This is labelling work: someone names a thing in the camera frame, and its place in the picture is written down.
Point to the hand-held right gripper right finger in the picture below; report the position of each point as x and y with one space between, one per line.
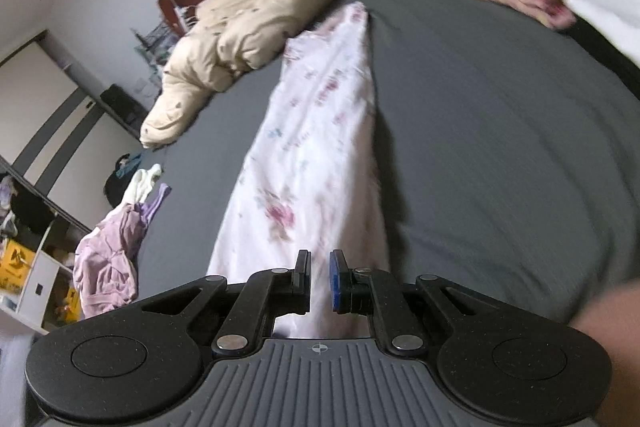
336 279

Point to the dark clothes pile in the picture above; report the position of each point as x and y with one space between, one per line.
120 179

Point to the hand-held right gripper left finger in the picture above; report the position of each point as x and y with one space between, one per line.
301 277

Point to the bed with grey sheet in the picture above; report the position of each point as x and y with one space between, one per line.
475 132

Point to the mauve pink garment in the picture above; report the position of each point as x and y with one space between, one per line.
107 262

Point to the pink floral pajamas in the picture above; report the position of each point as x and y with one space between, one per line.
310 147

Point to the white cubby shelf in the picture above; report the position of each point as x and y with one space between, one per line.
42 277

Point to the cream white cloth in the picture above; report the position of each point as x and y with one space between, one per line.
141 184

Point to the person's leg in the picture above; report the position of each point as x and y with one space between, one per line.
615 347

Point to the white grey wardrobe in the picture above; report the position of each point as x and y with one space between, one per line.
45 107

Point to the purple cloth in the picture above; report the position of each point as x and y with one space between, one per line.
154 207

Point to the small folded white towel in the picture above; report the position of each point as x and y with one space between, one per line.
610 17

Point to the beige patterned duvet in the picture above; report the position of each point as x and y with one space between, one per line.
240 22

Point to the yellow cardboard box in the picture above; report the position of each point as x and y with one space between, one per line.
15 262

